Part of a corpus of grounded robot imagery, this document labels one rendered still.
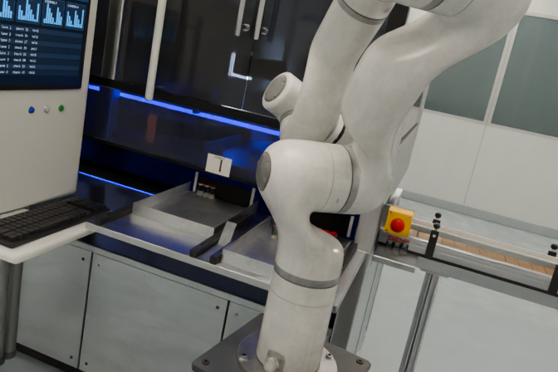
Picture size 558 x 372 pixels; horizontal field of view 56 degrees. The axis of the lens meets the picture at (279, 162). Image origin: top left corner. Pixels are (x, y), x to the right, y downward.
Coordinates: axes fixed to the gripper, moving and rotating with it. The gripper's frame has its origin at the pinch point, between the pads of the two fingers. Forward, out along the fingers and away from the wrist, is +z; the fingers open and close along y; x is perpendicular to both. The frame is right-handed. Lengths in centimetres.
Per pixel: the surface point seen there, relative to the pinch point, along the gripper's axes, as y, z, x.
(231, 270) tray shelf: -42.0, -6.0, -8.5
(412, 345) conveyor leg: -42, 72, -3
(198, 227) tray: -53, -9, 10
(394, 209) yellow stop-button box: -15.6, 33.8, 16.2
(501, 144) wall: -50, 380, 324
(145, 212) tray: -65, -19, 17
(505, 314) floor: -73, 259, 88
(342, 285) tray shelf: -27.0, 17.9, -10.2
